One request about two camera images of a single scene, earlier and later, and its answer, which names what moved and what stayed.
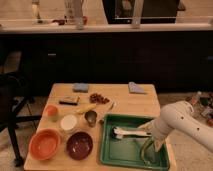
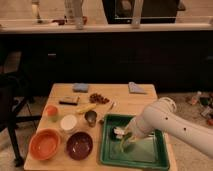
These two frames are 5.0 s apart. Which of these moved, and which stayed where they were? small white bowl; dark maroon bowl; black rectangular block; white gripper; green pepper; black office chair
Moved: white gripper; green pepper
Stayed: dark maroon bowl; small white bowl; black office chair; black rectangular block
